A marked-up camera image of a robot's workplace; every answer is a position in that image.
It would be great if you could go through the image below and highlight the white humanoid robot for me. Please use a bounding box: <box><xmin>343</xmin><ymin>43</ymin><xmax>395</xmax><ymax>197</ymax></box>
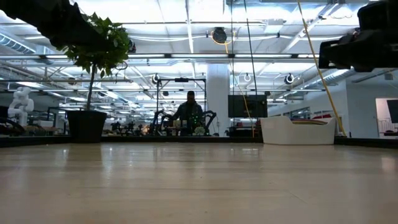
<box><xmin>7</xmin><ymin>86</ymin><xmax>35</xmax><ymax>127</ymax></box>

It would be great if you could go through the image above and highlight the black monitor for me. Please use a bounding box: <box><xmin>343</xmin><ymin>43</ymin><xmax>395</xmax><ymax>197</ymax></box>
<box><xmin>228</xmin><ymin>95</ymin><xmax>268</xmax><ymax>118</ymax></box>

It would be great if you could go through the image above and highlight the green plant in black pot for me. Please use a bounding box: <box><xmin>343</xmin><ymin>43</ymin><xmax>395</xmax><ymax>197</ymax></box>
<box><xmin>62</xmin><ymin>12</ymin><xmax>131</xmax><ymax>144</ymax></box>

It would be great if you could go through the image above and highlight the person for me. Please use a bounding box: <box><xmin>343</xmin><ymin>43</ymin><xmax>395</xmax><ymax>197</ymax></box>
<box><xmin>170</xmin><ymin>90</ymin><xmax>205</xmax><ymax>136</ymax></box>

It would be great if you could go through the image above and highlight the white plastic basket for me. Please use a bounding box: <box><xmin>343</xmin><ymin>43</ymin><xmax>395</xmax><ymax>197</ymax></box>
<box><xmin>260</xmin><ymin>115</ymin><xmax>338</xmax><ymax>146</ymax></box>

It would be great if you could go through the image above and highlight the black display screen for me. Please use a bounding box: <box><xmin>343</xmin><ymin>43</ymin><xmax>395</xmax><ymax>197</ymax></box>
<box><xmin>386</xmin><ymin>99</ymin><xmax>398</xmax><ymax>124</ymax></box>

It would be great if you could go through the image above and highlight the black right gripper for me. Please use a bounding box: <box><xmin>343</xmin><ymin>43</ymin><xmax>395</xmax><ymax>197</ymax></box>
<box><xmin>318</xmin><ymin>27</ymin><xmax>398</xmax><ymax>73</ymax></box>

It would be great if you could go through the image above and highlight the black gantry frame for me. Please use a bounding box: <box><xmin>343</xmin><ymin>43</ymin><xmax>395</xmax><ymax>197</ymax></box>
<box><xmin>156</xmin><ymin>77</ymin><xmax>207</xmax><ymax>138</ymax></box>

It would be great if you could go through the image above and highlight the yellow cable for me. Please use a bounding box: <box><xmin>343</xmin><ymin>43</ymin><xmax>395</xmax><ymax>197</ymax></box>
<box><xmin>297</xmin><ymin>0</ymin><xmax>348</xmax><ymax>138</ymax></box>

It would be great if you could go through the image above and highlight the black hanging cable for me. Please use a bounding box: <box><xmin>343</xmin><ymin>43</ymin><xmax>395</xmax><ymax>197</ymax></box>
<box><xmin>243</xmin><ymin>0</ymin><xmax>259</xmax><ymax>138</ymax></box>

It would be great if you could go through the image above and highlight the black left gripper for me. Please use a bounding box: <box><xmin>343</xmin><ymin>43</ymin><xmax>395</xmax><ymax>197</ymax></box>
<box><xmin>40</xmin><ymin>1</ymin><xmax>110</xmax><ymax>53</ymax></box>

